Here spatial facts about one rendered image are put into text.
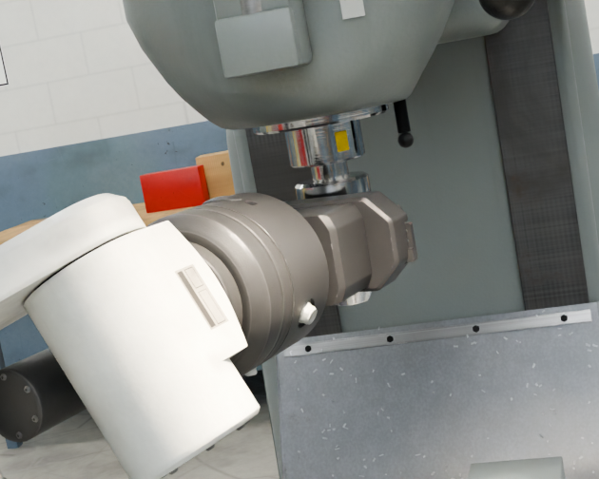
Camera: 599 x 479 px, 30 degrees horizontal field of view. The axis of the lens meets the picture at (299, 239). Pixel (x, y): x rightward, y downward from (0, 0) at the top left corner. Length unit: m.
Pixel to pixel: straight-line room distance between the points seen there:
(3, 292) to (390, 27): 0.26
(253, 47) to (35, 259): 0.16
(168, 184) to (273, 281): 4.05
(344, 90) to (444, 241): 0.48
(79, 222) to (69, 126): 4.86
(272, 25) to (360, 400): 0.59
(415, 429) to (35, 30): 4.47
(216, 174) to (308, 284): 4.03
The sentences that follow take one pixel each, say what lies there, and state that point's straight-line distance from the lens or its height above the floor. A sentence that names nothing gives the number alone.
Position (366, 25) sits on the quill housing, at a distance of 0.60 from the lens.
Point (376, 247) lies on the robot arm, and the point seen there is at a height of 1.23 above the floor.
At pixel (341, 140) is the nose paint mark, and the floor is 1.29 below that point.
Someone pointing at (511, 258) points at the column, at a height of 1.13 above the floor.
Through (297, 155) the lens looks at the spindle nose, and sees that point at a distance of 0.67.
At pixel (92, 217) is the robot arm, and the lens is 0.48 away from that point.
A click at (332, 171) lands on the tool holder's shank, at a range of 0.68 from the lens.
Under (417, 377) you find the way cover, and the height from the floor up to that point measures 1.03.
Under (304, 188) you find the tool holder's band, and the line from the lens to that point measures 0.68.
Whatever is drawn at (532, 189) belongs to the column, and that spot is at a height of 1.19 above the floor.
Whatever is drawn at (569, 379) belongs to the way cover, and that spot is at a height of 1.02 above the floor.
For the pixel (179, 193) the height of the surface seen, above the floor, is 0.94.
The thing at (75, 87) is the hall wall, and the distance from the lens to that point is 5.31.
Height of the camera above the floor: 1.34
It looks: 8 degrees down
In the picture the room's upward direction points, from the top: 10 degrees counter-clockwise
